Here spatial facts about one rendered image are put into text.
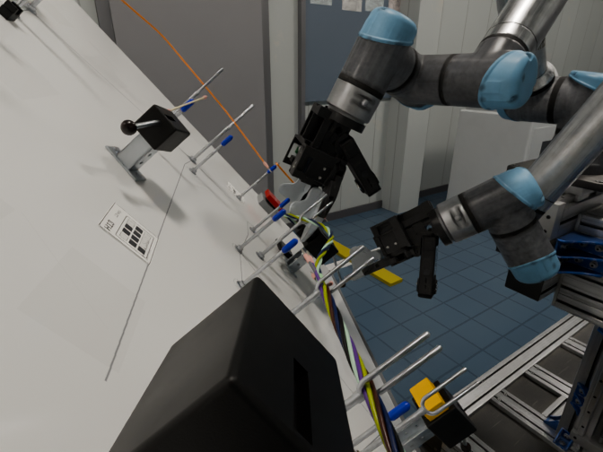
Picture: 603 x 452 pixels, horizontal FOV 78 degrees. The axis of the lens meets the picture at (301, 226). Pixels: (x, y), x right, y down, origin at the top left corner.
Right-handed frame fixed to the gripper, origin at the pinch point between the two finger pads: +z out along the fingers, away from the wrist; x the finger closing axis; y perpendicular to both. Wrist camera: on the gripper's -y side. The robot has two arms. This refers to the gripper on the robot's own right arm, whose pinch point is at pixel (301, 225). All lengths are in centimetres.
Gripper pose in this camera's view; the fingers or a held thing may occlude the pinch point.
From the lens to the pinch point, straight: 66.3
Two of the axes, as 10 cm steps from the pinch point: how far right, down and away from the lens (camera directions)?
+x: 2.5, 4.6, -8.5
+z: -4.4, 8.4, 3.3
